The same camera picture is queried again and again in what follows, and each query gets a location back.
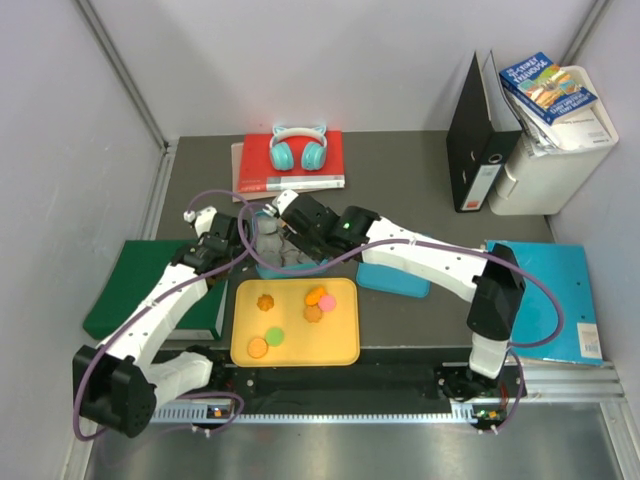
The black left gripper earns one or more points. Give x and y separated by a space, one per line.
240 251

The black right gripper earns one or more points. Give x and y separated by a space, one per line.
299 241

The teal cookie tin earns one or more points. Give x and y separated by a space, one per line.
279 272

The orange fish shaped cookie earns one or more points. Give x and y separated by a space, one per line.
313 297

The orange leaf shaped cookie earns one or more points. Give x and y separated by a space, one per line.
312 314

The teal tin lid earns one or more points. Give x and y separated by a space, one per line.
390 280

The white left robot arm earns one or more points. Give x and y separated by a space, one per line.
117 384

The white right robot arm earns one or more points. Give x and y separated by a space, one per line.
490 281

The white paper cupcake liner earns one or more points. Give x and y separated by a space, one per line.
269 242
292 256

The pink sandwich cookie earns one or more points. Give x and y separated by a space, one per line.
327 303

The orange flower shaped cookie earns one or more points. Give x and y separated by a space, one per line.
265 302

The red book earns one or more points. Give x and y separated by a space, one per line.
256 164

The teal cat ear headphones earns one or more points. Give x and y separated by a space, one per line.
311 155

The green binder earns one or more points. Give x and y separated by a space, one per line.
138 269

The green sandwich cookie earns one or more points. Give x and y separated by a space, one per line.
274 336

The yellow plastic tray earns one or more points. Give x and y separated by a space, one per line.
334 341

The orange round cookie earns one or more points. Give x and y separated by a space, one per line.
257 348

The black lever arch binder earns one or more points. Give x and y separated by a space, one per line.
482 136

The white storage box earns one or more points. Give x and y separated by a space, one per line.
550 163

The blue folder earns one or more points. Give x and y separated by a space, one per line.
563 269

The blue paperback book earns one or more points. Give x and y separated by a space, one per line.
551 92

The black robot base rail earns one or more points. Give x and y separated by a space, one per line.
387 380

